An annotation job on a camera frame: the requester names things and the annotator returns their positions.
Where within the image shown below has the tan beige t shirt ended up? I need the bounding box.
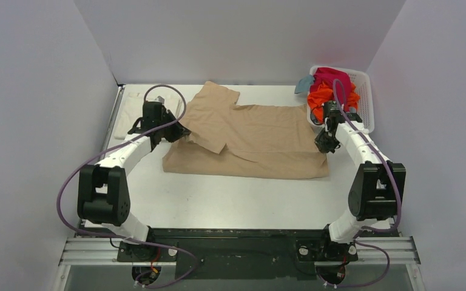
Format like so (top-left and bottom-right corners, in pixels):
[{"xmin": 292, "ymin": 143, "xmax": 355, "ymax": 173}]
[{"xmin": 162, "ymin": 81, "xmax": 329, "ymax": 179}]

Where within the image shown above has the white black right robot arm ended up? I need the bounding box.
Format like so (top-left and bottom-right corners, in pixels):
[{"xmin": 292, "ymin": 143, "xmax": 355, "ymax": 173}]
[{"xmin": 315, "ymin": 101, "xmax": 406, "ymax": 260}]

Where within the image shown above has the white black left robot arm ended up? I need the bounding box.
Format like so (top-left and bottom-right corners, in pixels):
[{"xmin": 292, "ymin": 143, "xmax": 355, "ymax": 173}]
[{"xmin": 77, "ymin": 101, "xmax": 190, "ymax": 261}]

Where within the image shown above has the folded cream t shirt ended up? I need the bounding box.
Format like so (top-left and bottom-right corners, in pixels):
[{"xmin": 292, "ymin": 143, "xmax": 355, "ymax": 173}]
[{"xmin": 113, "ymin": 92, "xmax": 183, "ymax": 140}]

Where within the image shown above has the orange cloth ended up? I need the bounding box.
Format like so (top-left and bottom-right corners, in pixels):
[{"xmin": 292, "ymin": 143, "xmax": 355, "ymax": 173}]
[{"xmin": 307, "ymin": 82, "xmax": 360, "ymax": 124}]

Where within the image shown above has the teal blue cloth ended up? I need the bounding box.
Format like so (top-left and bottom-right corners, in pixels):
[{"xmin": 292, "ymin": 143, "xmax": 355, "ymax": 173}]
[{"xmin": 294, "ymin": 75, "xmax": 315, "ymax": 95}]

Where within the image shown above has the magenta red cloth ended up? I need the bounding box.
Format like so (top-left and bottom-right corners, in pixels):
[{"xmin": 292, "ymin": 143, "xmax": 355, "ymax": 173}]
[{"xmin": 309, "ymin": 67, "xmax": 352, "ymax": 93}]

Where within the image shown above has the white perforated plastic basket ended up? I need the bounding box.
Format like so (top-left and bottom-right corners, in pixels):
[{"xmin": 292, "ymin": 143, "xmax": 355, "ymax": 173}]
[{"xmin": 306, "ymin": 65, "xmax": 375, "ymax": 135}]

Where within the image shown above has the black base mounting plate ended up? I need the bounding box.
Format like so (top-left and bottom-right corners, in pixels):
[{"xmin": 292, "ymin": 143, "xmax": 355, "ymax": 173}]
[{"xmin": 76, "ymin": 228, "xmax": 399, "ymax": 282}]

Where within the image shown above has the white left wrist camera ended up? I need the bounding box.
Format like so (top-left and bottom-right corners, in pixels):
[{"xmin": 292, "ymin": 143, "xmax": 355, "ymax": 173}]
[{"xmin": 154, "ymin": 96, "xmax": 166, "ymax": 104}]

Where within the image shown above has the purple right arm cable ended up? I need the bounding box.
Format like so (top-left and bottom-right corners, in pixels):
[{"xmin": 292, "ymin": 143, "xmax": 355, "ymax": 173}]
[{"xmin": 333, "ymin": 78, "xmax": 403, "ymax": 289}]

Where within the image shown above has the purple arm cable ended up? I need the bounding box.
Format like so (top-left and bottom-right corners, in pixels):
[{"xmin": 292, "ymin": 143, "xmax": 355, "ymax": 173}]
[
  {"xmin": 56, "ymin": 84, "xmax": 198, "ymax": 290},
  {"xmin": 333, "ymin": 78, "xmax": 403, "ymax": 289}
]

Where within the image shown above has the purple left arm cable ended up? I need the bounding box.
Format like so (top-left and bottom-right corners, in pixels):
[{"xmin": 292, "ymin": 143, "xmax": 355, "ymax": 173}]
[{"xmin": 56, "ymin": 84, "xmax": 198, "ymax": 290}]

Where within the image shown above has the aluminium rail frame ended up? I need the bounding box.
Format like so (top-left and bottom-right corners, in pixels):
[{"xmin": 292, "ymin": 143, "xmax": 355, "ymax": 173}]
[{"xmin": 59, "ymin": 237, "xmax": 420, "ymax": 266}]

